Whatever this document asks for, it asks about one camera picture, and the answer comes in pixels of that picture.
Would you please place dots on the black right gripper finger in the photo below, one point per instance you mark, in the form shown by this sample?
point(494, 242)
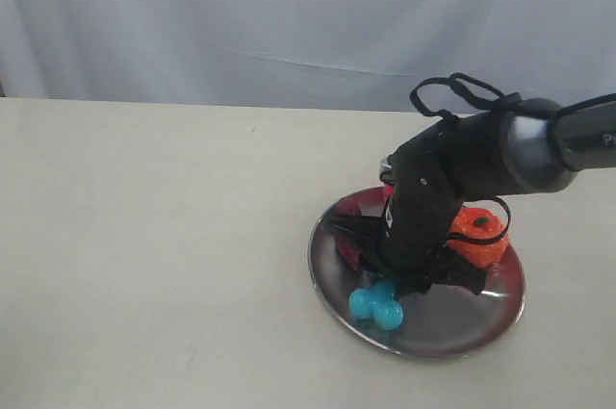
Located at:
point(451, 269)

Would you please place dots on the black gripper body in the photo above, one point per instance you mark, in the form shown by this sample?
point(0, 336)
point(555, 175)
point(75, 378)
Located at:
point(434, 173)

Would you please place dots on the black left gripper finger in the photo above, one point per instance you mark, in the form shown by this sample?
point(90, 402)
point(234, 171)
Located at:
point(362, 232)

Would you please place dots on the turquoise toy bone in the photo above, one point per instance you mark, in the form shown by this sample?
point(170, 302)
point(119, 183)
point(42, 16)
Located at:
point(379, 304)

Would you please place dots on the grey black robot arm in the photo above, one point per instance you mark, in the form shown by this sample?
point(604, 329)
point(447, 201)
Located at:
point(529, 146)

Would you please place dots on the purple toy eggplant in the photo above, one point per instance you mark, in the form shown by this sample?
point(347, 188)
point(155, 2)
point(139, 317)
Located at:
point(346, 247)

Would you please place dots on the round stainless steel plate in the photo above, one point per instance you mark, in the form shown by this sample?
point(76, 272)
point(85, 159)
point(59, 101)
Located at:
point(445, 322)

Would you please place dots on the orange toy pumpkin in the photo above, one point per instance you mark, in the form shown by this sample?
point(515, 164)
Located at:
point(478, 223)

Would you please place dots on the light blue backdrop cloth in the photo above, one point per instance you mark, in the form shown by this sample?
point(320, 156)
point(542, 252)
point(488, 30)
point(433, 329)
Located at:
point(340, 54)

